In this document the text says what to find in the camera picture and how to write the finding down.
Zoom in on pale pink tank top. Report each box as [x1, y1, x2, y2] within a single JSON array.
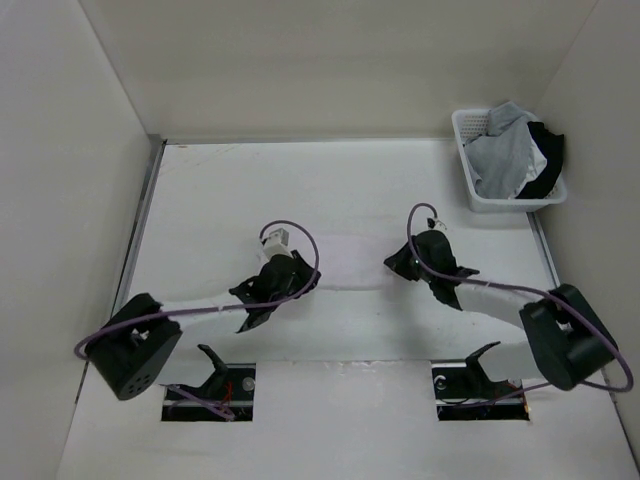
[[286, 227, 406, 291]]

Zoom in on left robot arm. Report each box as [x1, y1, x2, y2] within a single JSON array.
[[74, 250, 321, 401]]

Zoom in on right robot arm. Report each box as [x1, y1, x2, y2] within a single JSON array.
[[383, 230, 618, 391]]

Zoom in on grey tank top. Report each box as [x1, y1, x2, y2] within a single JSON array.
[[464, 101, 532, 200]]

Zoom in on white tank top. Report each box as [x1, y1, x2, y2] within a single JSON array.
[[522, 145, 547, 185]]

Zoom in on black tank top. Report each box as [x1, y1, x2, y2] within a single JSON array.
[[515, 122, 565, 200]]

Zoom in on white plastic laundry basket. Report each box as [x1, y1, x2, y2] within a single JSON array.
[[451, 107, 569, 213]]

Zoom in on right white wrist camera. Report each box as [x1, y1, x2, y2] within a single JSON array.
[[426, 217, 447, 231]]

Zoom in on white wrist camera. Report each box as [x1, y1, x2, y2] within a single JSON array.
[[426, 217, 447, 231], [261, 228, 291, 261]]

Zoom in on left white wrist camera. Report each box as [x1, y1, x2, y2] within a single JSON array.
[[261, 228, 291, 261]]

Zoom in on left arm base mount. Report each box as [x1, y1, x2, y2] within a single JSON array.
[[161, 344, 257, 423]]

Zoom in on right metal table rail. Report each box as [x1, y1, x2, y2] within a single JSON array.
[[527, 212, 561, 288]]

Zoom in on metal table rail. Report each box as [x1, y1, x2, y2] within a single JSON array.
[[527, 212, 561, 288], [111, 134, 166, 313]]

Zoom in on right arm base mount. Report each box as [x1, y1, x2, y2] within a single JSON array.
[[431, 342, 530, 421]]

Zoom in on left metal table rail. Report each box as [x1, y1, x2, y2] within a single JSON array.
[[111, 134, 166, 313]]

